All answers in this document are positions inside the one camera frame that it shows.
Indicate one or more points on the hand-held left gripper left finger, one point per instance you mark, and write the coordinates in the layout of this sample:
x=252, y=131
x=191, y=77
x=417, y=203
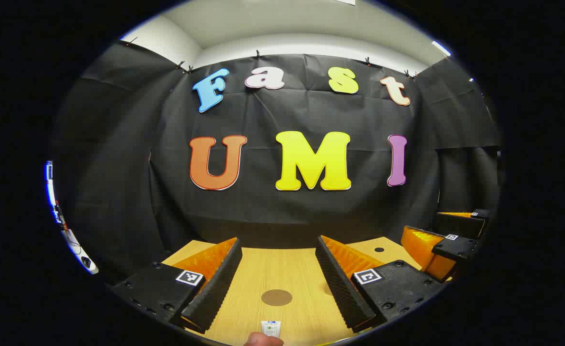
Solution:
x=215, y=288

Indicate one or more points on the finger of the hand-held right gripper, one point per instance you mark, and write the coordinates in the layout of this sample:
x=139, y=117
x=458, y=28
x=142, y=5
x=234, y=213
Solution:
x=460, y=225
x=455, y=248

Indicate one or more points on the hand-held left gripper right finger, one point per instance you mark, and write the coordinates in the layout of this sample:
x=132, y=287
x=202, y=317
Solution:
x=342, y=288

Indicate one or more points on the brown round coaster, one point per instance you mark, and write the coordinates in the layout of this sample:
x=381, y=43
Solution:
x=276, y=297

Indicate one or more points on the white toothpaste tube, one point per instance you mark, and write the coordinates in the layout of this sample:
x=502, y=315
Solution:
x=271, y=327

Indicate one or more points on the wooden desktop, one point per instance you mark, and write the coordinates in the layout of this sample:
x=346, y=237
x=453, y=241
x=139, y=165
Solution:
x=273, y=269

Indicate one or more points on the black backdrop cloth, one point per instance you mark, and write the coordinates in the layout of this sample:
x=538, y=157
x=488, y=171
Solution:
x=263, y=216

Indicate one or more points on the white side table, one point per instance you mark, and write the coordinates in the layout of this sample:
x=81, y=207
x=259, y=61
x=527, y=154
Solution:
x=77, y=250

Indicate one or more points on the white ceiling light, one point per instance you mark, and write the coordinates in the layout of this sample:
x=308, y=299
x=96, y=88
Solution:
x=441, y=48

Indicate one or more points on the computer monitor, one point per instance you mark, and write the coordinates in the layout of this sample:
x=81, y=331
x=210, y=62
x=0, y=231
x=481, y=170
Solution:
x=48, y=180

